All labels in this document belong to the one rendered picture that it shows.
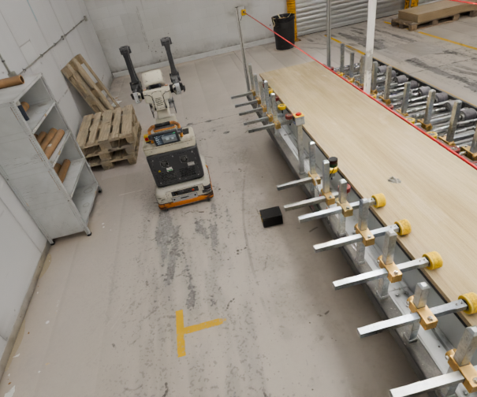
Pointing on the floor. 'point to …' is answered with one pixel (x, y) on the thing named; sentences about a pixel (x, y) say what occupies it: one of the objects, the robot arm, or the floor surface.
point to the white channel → (370, 45)
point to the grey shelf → (70, 191)
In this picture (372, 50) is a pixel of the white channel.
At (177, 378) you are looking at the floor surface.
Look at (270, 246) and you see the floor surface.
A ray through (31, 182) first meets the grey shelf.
